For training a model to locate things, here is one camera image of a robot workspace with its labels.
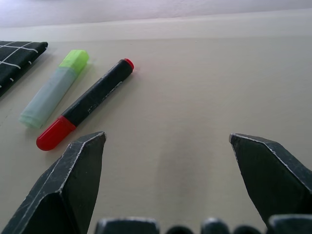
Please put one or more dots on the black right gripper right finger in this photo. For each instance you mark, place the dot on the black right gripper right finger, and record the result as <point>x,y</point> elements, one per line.
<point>273,175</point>

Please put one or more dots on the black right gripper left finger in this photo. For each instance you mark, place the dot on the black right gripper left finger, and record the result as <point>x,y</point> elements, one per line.
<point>73,185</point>

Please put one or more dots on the black marker with red cap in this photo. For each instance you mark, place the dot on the black marker with red cap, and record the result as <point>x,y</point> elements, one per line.
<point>97,95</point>

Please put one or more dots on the green highlighter pen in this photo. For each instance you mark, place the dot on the green highlighter pen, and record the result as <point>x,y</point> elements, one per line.
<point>51,92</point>

